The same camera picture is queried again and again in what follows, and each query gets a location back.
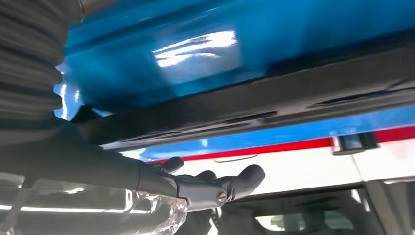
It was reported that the blue metal shelf rack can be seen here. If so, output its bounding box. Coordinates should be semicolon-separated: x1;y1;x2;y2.
53;0;415;162

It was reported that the black cylindrical post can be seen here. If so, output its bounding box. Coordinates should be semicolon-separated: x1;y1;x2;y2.
333;132;379;156

